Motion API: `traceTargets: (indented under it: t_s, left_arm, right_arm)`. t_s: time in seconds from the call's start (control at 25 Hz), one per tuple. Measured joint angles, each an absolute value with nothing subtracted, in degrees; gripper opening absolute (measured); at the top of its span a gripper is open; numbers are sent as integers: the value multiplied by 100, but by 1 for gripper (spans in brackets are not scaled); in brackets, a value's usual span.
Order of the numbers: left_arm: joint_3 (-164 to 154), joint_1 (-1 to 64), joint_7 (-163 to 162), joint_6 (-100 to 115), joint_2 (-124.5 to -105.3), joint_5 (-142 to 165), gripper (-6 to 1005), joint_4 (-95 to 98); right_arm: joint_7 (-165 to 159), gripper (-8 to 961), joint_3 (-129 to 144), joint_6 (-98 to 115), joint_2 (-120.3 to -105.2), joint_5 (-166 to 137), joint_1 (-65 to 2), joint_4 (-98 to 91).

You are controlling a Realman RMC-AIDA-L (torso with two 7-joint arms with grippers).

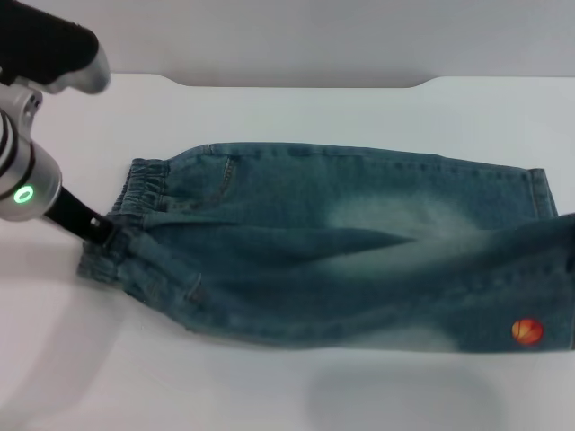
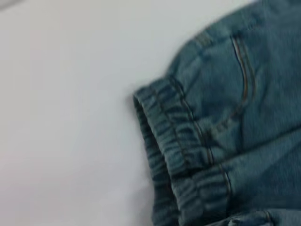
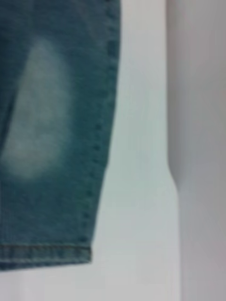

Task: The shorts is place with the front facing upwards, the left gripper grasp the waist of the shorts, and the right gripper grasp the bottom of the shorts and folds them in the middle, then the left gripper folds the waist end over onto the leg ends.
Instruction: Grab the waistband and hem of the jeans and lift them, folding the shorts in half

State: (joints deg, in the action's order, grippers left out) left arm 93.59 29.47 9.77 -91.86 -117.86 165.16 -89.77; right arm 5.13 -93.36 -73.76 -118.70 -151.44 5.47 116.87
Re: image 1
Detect blue denim shorts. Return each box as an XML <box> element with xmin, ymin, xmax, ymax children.
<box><xmin>76</xmin><ymin>142</ymin><xmax>575</xmax><ymax>356</ymax></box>

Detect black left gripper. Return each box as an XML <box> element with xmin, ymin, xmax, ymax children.
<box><xmin>44</xmin><ymin>185</ymin><xmax>125</xmax><ymax>250</ymax></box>

